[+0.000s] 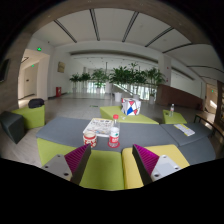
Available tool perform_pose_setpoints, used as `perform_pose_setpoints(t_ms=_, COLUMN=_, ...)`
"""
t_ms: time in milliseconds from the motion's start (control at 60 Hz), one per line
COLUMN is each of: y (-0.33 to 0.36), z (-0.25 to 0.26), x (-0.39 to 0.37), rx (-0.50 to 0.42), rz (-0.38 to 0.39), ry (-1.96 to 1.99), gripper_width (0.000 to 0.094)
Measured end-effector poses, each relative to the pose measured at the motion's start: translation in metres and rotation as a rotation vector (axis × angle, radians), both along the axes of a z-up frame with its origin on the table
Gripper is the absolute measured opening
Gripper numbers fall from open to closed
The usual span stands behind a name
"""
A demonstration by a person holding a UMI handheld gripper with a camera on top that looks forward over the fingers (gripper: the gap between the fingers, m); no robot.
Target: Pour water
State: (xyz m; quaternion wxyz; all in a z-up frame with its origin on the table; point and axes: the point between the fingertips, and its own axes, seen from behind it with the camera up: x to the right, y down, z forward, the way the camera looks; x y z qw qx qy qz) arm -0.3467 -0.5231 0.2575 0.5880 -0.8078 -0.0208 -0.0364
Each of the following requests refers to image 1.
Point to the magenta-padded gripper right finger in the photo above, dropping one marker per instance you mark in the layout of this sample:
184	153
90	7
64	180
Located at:
156	165

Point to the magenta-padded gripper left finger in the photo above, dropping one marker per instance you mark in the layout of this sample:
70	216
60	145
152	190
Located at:
66	163

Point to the clear red-capped water bottle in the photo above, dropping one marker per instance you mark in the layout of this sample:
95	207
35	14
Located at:
114	133

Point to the small clear water bottle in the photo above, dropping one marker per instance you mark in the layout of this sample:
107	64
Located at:
172	110

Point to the yellow seat cushion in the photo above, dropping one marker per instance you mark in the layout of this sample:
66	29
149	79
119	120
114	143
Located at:
131	170

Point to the red and white cup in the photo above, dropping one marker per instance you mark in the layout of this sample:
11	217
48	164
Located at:
90	139

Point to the lime green seat cushion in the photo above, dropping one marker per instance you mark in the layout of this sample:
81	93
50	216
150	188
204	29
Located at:
103	170

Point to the yellow white leaflet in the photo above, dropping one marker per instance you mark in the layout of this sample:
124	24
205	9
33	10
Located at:
184	130

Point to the open printed magazine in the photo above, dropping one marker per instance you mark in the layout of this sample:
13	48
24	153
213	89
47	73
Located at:
98	126

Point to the small lime green table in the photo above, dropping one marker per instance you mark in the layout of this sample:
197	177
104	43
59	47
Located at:
175	119

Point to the lime green cube seat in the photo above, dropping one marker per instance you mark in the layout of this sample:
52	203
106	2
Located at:
30	118

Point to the white red blue geometric box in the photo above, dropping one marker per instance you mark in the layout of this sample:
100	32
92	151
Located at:
131	106

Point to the dark grey ottoman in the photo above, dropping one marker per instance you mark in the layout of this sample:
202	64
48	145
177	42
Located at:
11	126

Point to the large lime green table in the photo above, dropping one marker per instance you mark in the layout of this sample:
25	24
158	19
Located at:
110	113

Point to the black bag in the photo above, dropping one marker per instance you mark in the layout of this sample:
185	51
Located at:
36	103

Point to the dark wooden bench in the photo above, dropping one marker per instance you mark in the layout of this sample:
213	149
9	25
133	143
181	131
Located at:
208	120

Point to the red floor cabinet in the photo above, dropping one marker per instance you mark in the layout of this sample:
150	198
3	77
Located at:
58	92

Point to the group of potted plants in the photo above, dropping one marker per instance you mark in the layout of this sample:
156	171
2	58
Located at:
123	75

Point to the green exit sign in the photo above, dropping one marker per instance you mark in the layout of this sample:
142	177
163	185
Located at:
39	49

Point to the framed wall picture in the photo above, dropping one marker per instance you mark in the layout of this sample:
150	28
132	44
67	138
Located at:
61	67

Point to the wall-mounted black screen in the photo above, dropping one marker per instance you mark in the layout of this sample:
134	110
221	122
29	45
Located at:
4	70

